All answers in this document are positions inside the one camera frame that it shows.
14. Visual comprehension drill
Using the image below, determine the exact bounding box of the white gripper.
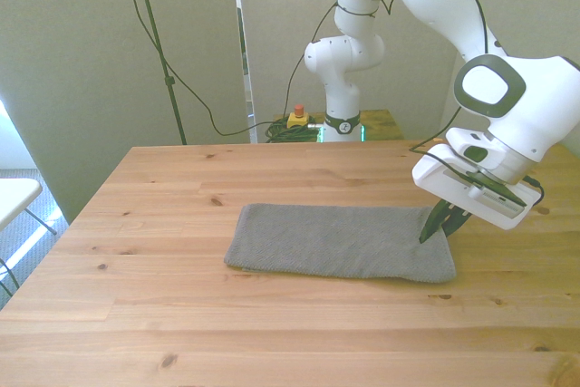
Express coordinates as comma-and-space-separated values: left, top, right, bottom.
411, 142, 544, 245

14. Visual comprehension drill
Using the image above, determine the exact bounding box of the grey towel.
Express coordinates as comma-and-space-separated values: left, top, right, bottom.
223, 203, 457, 285

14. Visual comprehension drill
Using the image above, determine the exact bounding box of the small wooden robot table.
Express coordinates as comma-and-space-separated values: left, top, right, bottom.
271, 108, 405, 143

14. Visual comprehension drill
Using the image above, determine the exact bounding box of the yellow emergency stop box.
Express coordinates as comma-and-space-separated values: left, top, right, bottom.
285, 104, 312, 131

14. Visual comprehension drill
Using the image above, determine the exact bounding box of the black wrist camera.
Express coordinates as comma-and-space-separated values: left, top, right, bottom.
441, 168, 529, 208

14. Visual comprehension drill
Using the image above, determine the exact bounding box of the coiled black cable bundle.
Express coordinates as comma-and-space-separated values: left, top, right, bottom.
264, 119, 324, 144

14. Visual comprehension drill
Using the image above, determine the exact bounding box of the black stand cable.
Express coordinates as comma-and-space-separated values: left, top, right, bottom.
112, 0, 277, 138

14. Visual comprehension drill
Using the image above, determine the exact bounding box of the black pole camera stand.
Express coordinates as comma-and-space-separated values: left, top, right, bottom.
115, 0, 189, 146

